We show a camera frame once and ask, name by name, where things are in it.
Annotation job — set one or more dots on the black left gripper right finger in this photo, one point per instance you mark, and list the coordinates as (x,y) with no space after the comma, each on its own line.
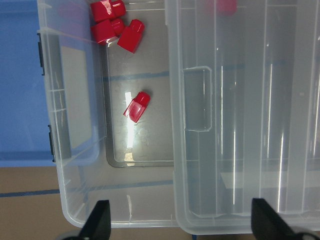
(267,224)

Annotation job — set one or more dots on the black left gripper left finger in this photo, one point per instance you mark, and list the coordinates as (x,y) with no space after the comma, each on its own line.
(96,227)

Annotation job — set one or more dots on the red block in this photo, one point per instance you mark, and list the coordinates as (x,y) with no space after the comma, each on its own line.
(107,10)
(226,7)
(137,106)
(131,36)
(107,30)

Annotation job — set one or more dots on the clear plastic box lid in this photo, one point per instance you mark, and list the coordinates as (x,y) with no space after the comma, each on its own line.
(245,107)

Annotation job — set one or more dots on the clear plastic storage box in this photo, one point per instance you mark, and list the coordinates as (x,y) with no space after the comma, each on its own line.
(99,153)

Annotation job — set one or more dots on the red block in box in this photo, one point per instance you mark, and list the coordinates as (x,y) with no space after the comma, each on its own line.
(107,30)
(131,36)
(107,10)

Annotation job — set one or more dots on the blue plastic tray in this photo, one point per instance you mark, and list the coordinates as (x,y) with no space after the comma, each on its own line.
(25,139)

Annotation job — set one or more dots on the red block under lid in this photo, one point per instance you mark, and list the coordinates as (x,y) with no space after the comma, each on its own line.
(226,7)

